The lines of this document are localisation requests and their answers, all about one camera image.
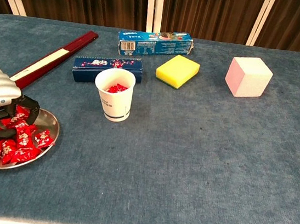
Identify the white paper cup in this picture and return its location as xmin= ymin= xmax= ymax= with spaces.
xmin=89 ymin=65 xmax=138 ymax=124

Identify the round metal plate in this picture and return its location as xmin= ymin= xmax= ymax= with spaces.
xmin=0 ymin=102 xmax=63 ymax=178

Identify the long dark red box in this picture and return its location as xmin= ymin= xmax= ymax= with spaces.
xmin=8 ymin=21 xmax=100 ymax=99

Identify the dark blue snack box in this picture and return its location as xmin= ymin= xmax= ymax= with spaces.
xmin=70 ymin=50 xmax=145 ymax=91

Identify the blue Oreo cookie box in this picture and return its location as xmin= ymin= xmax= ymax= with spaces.
xmin=115 ymin=24 xmax=196 ymax=65

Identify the yellow sponge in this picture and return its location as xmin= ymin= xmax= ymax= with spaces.
xmin=154 ymin=52 xmax=202 ymax=92

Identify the blue table cloth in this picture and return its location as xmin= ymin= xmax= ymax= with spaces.
xmin=0 ymin=12 xmax=300 ymax=224

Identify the pink cube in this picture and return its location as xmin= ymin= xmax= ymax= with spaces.
xmin=223 ymin=53 xmax=276 ymax=102

